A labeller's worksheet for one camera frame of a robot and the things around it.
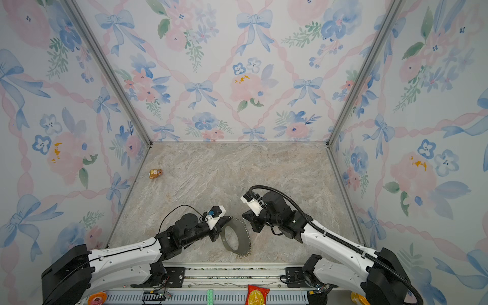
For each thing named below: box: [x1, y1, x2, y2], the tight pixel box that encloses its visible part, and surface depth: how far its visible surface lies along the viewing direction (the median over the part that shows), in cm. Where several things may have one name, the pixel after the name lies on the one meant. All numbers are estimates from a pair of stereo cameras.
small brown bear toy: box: [148, 169, 164, 180], surface depth 105 cm
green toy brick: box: [207, 289, 214, 305], surface depth 70 cm
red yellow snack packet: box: [245, 284, 271, 305], surface depth 70 cm
